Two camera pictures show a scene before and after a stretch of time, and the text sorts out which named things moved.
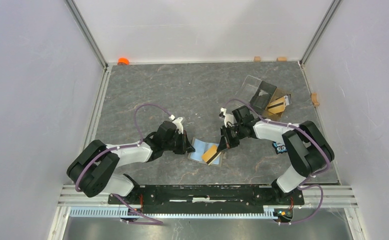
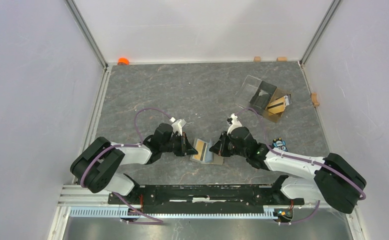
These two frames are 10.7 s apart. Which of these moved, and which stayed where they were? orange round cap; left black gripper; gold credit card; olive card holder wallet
Moved: gold credit card
Stayed: olive card holder wallet; left black gripper; orange round cap
